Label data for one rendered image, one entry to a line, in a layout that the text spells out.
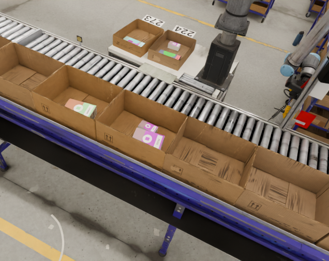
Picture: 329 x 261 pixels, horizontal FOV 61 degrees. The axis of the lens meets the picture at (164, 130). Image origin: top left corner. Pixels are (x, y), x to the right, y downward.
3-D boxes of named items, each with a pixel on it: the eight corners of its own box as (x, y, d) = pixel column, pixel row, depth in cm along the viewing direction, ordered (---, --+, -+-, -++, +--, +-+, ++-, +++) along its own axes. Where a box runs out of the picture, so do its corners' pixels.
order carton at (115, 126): (182, 135, 162) (188, 115, 150) (161, 173, 143) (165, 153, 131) (123, 110, 170) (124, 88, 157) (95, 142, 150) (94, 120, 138)
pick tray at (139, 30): (163, 39, 254) (164, 29, 247) (140, 58, 230) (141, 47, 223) (136, 28, 261) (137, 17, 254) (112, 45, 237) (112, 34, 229)
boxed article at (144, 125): (141, 125, 163) (143, 119, 159) (157, 132, 161) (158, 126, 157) (137, 130, 159) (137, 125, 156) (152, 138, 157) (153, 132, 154)
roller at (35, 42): (50, 39, 239) (49, 33, 235) (3, 69, 205) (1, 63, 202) (46, 37, 240) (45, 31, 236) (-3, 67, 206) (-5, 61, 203)
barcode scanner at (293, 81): (281, 86, 188) (290, 75, 180) (296, 95, 187) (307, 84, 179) (279, 92, 184) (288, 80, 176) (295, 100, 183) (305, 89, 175)
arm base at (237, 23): (222, 14, 200) (226, 0, 193) (248, 21, 198) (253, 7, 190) (216, 26, 188) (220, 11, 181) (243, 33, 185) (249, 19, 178)
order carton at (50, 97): (123, 110, 169) (124, 88, 157) (95, 142, 150) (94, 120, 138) (69, 86, 177) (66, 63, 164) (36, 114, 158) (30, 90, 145)
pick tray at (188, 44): (194, 49, 250) (196, 40, 243) (178, 71, 225) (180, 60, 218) (166, 39, 255) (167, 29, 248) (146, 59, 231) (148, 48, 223)
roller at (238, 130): (245, 118, 206) (248, 114, 203) (226, 170, 173) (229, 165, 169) (239, 116, 207) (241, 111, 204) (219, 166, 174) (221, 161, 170)
